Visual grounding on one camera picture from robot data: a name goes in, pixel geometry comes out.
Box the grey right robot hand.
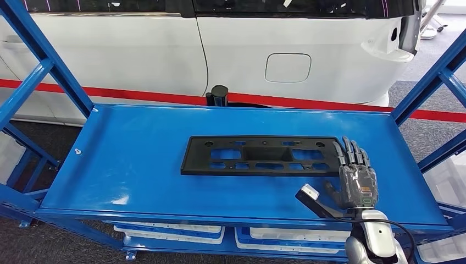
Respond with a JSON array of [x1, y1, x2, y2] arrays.
[[324, 136, 379, 211]]

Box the black plastic plate bracket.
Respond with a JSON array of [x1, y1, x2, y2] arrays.
[[180, 135, 345, 178]]

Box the blue metal shelf rack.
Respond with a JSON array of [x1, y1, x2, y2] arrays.
[[0, 0, 466, 264]]

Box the white ribbed plastic bin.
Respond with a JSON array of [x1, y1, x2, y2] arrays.
[[0, 131, 26, 186], [417, 233, 466, 264], [424, 151, 466, 208]]

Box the white stand base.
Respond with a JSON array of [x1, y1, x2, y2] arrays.
[[421, 0, 449, 39]]

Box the red barrier belt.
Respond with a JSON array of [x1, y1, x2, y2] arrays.
[[0, 78, 466, 124]]

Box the white car body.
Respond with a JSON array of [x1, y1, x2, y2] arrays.
[[0, 0, 425, 127]]

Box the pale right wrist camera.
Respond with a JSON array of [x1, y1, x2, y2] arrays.
[[295, 184, 345, 219]]

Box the black barrier post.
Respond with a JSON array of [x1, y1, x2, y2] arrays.
[[206, 85, 229, 107]]

